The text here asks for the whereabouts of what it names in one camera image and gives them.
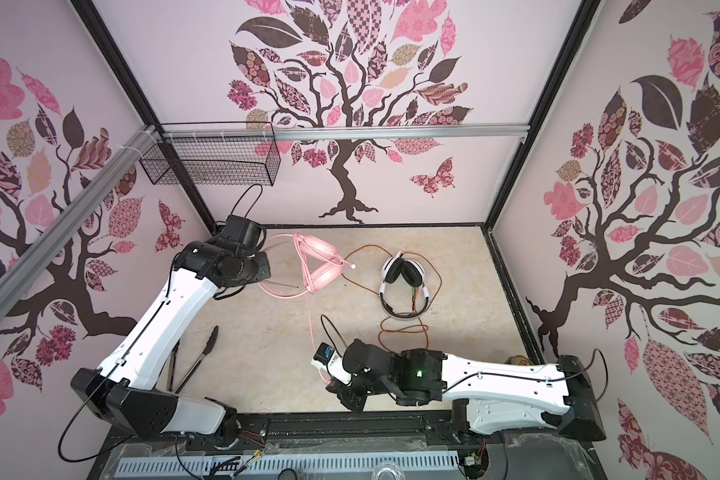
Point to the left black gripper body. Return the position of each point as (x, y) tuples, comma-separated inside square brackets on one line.
[(257, 267)]

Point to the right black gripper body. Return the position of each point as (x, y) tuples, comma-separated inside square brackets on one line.
[(345, 390)]

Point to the pink headphones with cable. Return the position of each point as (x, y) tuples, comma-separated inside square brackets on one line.
[(320, 263)]

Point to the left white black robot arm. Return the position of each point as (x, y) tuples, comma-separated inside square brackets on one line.
[(122, 389)]

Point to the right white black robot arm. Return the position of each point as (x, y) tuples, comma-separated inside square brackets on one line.
[(486, 398)]

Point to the green drink can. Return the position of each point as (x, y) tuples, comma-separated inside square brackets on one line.
[(518, 360)]

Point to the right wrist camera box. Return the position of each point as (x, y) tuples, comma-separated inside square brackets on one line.
[(326, 359)]

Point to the white slotted cable duct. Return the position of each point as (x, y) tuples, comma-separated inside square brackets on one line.
[(310, 464)]

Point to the black wire mesh basket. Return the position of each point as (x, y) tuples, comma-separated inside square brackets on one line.
[(232, 153)]

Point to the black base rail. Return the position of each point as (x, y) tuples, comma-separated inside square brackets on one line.
[(522, 454)]

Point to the back aluminium rail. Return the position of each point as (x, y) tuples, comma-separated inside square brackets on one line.
[(350, 133)]

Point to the aluminium rail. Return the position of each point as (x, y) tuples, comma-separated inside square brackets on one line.
[(350, 133), (18, 279)]

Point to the left aluminium rail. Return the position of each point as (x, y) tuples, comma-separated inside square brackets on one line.
[(18, 279)]

